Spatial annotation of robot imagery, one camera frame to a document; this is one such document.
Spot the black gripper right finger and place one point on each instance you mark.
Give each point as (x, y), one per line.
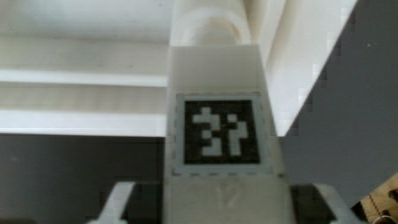
(319, 205)

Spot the white square tabletop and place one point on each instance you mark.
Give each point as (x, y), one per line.
(85, 52)

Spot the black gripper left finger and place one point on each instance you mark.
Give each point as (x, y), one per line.
(133, 204)

